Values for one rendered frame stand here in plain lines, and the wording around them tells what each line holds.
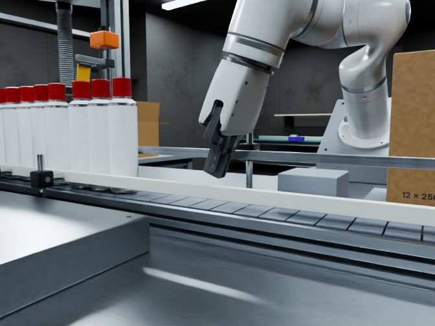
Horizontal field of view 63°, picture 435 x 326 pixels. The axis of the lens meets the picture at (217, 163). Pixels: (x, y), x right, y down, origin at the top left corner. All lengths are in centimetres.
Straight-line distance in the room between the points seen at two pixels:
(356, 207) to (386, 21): 60
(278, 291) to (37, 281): 24
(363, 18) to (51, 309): 85
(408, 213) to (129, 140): 45
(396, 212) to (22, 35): 565
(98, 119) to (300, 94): 768
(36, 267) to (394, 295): 36
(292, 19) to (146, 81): 531
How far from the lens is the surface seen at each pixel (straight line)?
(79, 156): 73
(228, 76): 49
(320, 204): 46
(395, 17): 97
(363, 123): 114
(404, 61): 68
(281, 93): 848
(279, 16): 50
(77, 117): 73
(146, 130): 250
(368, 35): 98
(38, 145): 83
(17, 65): 576
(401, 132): 67
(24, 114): 88
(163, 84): 599
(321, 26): 55
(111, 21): 90
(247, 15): 50
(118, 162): 65
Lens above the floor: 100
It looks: 6 degrees down
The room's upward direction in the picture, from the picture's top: straight up
